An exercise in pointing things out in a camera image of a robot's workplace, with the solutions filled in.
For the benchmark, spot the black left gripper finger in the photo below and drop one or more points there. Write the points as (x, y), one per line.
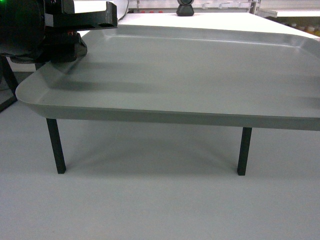
(62, 47)
(84, 21)

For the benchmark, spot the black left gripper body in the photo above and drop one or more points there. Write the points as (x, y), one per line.
(22, 26)

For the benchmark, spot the grey rectangular serving tray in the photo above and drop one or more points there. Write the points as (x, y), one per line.
(184, 76)

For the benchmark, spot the black table leg left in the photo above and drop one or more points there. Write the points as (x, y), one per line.
(56, 145)

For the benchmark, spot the black table leg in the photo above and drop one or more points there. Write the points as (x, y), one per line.
(56, 145)
(244, 151)

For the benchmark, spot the black barcode scanner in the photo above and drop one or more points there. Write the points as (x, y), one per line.
(185, 8)

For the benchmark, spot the black table leg right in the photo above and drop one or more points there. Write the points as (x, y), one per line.
(244, 151)

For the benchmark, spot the black frame leg far left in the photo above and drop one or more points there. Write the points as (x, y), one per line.
(11, 82)

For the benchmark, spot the white wire hook rack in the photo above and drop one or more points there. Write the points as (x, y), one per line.
(230, 4)

